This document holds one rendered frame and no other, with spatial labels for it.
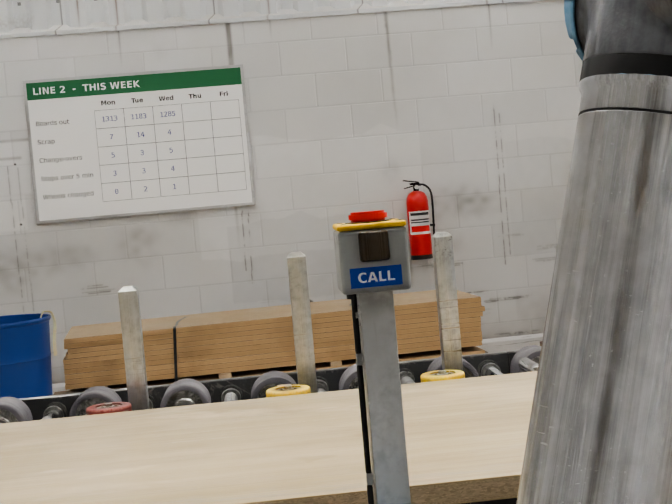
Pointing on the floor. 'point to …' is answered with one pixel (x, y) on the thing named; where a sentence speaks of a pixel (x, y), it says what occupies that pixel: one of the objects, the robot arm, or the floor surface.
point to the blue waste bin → (26, 355)
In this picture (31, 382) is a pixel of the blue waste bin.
